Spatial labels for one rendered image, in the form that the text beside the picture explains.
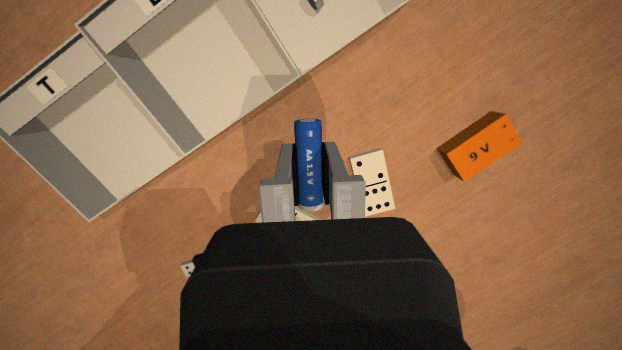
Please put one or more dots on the beige domino tile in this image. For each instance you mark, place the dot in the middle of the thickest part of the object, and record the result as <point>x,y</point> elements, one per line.
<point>300,215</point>
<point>371,166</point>

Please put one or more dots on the grey hex-head bolt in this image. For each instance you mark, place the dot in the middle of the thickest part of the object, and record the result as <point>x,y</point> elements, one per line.
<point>316,4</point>

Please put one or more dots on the beige three-compartment bin rack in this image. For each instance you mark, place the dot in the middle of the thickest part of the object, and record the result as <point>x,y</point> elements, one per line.
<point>196,66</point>

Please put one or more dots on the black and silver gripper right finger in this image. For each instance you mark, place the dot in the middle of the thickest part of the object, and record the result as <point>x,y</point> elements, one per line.
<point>343,192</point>

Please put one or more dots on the black usb stick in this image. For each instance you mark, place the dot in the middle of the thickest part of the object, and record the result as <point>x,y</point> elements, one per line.
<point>188,266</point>

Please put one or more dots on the blue aa battery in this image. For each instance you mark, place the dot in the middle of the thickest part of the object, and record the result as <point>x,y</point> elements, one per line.
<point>308,140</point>

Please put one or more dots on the orange battery block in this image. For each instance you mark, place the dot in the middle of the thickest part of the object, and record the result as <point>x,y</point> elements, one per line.
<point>479,145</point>

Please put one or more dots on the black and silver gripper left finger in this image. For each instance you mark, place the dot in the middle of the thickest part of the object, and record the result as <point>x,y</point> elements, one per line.
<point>279,194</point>

